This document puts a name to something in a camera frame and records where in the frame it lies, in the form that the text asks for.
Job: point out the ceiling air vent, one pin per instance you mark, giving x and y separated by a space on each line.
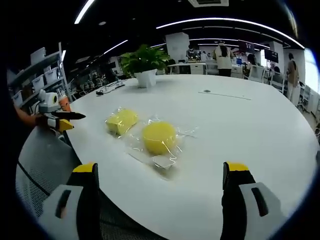
208 2

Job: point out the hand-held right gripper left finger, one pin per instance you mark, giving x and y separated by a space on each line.
85 200

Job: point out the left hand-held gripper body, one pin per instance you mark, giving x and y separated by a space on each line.
48 100

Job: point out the orange drink cup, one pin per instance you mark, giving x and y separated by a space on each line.
64 103

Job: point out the round yellow silicone block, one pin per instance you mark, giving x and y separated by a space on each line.
160 137

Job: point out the hanging dark screen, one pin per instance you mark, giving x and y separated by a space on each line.
271 54
246 45

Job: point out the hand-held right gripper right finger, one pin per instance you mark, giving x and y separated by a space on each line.
237 200

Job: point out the rectangular yellow silicone block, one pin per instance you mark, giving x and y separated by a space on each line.
123 120

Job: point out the metal shelf with storage boxes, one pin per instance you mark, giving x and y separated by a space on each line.
40 75

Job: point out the person's left hand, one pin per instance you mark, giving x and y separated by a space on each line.
41 121

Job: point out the green potted plant white pot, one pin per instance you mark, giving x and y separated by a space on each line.
145 62

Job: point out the grey mesh office chair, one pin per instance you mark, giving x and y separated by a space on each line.
50 160

